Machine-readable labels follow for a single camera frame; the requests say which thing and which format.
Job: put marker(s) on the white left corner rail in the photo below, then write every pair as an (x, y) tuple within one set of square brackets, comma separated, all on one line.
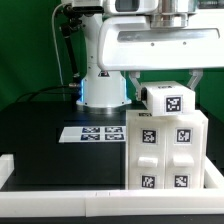
[(6, 168)]

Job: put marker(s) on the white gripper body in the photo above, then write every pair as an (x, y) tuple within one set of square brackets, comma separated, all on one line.
[(131, 44)]

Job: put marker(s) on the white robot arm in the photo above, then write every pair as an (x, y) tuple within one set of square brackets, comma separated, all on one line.
[(169, 14)]

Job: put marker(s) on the white table border rail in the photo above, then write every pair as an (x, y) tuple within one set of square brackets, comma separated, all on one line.
[(209, 200)]

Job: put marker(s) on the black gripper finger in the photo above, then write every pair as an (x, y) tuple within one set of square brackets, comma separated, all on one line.
[(196, 76), (137, 85)]

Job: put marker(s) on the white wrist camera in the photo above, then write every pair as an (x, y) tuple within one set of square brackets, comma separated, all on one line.
[(127, 7)]

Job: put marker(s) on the white fiducial marker sheet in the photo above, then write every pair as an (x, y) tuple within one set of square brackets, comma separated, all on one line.
[(78, 134)]

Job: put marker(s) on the white cabinet body frame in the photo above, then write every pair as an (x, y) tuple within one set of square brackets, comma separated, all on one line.
[(165, 152)]

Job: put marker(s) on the white cabinet top block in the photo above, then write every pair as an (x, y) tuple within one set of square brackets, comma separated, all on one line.
[(166, 98)]

